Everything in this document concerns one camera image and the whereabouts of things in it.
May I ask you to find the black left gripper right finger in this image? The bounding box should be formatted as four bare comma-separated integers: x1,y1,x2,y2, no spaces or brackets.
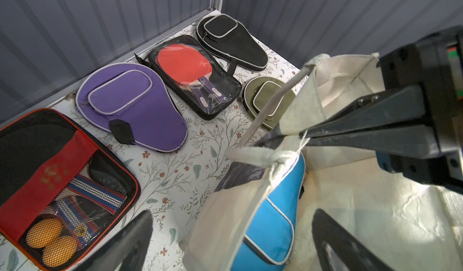
312,209,392,271

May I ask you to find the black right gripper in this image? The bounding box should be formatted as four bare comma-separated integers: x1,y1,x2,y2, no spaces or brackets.
252,24,463,196

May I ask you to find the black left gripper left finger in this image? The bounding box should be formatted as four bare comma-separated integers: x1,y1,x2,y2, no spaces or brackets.
76,210,153,271

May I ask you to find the cream canvas tote bag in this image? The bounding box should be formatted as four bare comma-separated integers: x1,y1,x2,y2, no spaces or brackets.
180,54,463,271

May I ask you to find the red black mesh paddle set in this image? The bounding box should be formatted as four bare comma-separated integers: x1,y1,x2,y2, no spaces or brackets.
1,108,141,271

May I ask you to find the blue paddle case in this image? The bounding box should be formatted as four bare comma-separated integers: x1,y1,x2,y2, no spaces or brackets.
230,156,305,271

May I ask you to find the purple paddle case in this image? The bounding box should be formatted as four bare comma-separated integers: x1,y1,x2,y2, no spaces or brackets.
75,62,188,153

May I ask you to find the green paddle case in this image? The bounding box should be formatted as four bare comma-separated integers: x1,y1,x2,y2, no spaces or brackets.
241,76,296,131

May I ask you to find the clear ping pong paddle set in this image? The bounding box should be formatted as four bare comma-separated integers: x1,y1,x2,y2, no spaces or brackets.
135,35,242,120

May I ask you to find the black paddle case white piping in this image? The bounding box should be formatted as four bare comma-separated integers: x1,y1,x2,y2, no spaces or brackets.
195,14,268,75

